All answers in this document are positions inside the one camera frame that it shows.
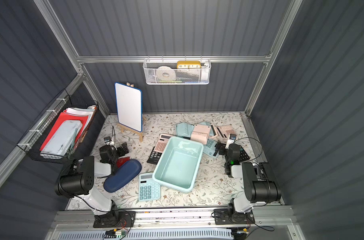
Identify black calculator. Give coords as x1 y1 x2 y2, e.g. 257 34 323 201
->
146 148 162 165
239 146 251 163

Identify teal calculator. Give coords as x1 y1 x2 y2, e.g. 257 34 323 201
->
203 139 219 158
138 173 161 202

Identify mint green storage box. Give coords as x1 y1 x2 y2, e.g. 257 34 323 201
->
152 137 204 193

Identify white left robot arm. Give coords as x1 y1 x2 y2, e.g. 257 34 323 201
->
55 145 126 228

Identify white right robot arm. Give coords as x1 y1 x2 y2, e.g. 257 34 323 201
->
214 143 282 224

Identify teal calculator by box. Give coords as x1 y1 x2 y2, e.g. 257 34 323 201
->
203 139 219 158

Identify mint green calculator upside down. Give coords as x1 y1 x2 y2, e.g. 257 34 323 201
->
176 123 195 138

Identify small red notebook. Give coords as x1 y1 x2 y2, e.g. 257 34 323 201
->
116 157 130 168

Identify navy blue glasses case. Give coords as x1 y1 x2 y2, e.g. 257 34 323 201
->
103 159 142 193

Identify wooden easel stand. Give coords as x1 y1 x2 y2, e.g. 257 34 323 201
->
116 82 147 143

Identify blue framed whiteboard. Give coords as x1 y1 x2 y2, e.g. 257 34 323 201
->
114 83 143 132

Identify white papers in basket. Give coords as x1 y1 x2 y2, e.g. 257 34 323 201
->
63 105 97 141

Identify light grey pencil case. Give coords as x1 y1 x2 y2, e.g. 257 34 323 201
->
40 120 82 159

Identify red folder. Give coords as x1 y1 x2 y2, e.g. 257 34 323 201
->
39 112 91 156

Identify white tape roll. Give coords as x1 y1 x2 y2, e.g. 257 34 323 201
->
155 66 175 81

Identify yellow clock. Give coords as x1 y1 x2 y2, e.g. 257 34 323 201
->
176 60 202 69

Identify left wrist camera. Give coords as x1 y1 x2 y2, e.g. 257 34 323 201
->
104 137 114 146

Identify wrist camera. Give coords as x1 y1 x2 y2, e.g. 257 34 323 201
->
104 137 114 146
226 134 237 149

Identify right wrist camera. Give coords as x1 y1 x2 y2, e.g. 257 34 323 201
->
226 134 237 149

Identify black wire side basket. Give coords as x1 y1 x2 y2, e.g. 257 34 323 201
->
17 92 99 164

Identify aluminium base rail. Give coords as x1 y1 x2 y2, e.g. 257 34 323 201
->
45 205 305 240

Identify white wire wall basket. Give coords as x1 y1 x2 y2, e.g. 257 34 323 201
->
143 58 212 85

